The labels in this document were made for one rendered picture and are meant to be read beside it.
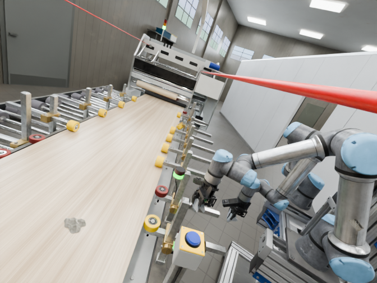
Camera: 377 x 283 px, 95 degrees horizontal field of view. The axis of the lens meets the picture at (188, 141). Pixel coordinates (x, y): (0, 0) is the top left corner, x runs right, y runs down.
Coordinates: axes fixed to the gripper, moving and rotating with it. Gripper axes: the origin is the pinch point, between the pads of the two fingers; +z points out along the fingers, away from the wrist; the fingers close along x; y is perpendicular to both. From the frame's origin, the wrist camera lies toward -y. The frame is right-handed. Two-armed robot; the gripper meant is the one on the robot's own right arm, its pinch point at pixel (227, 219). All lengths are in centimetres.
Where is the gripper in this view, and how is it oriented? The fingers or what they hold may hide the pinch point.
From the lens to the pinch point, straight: 130.4
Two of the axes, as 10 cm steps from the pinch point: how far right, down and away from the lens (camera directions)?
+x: 0.5, -3.8, 9.2
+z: -3.3, 8.7, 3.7
